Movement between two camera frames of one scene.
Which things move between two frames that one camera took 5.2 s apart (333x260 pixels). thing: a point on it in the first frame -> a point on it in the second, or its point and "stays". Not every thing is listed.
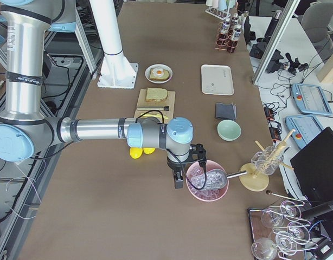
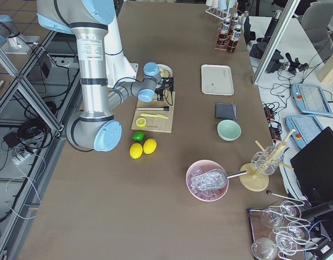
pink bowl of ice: x=205 y=194 stays
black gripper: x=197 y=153 -> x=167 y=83
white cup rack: x=221 y=14 stays
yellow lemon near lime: x=135 y=152 stays
